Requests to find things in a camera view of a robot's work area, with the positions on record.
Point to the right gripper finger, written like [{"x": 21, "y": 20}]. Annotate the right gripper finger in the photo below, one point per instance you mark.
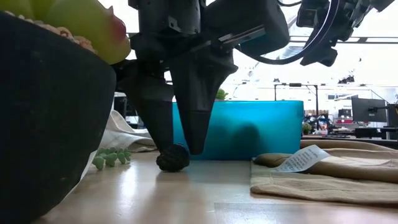
[{"x": 321, "y": 57}]

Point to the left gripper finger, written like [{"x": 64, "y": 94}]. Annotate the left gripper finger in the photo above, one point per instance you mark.
[
  {"x": 152, "y": 102},
  {"x": 199, "y": 99}
]

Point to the black toy blackberry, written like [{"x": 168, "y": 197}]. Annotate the black toy blackberry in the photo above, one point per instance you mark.
[{"x": 173, "y": 158}]

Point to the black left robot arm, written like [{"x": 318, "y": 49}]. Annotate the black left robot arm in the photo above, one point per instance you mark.
[{"x": 169, "y": 15}]

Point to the blue tupperware container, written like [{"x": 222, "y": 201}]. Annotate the blue tupperware container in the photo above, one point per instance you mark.
[{"x": 264, "y": 130}]

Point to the succulent in white patterned pot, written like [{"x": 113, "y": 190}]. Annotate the succulent in white patterned pot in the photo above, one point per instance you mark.
[{"x": 221, "y": 95}]

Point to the white plaid dish towel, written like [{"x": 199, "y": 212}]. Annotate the white plaid dish towel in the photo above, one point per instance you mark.
[{"x": 130, "y": 137}]

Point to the black computer monitor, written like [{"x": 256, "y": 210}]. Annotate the black computer monitor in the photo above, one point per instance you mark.
[
  {"x": 393, "y": 115},
  {"x": 369, "y": 109}
]

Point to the small potted green plant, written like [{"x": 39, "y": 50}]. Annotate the small potted green plant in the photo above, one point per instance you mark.
[{"x": 307, "y": 128}]

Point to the white cloth care label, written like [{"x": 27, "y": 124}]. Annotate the white cloth care label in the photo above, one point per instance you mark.
[{"x": 303, "y": 159}]

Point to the succulents in black pot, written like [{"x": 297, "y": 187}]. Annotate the succulents in black pot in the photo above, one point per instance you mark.
[{"x": 46, "y": 124}]

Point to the olive tan cloth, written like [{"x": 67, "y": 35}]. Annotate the olive tan cloth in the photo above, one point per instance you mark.
[{"x": 311, "y": 186}]

